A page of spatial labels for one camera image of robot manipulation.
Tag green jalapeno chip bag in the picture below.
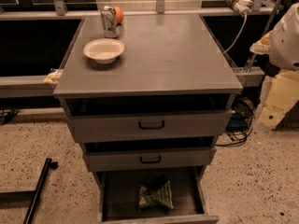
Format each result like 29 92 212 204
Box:
138 180 174 210

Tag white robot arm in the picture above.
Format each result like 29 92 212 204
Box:
249 3 299 70

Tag grey drawer cabinet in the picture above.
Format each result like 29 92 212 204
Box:
52 13 244 224

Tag top grey drawer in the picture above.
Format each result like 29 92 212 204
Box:
67 110 232 143

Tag bottom grey drawer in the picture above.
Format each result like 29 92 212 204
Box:
97 166 219 224

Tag white paper bowl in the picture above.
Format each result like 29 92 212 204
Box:
83 38 124 64

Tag silver drink can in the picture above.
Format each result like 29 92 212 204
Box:
101 6 119 38

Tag orange fruit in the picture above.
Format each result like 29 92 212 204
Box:
114 7 123 24

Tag yellow crumpled cloth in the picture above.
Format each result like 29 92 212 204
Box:
44 69 63 85

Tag white power strip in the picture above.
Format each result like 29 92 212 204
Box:
224 0 251 15

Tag black metal bar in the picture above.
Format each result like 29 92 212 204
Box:
22 158 58 224

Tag black cable bundle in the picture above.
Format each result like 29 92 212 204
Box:
215 95 256 147

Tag white power cable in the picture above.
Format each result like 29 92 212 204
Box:
221 12 249 55

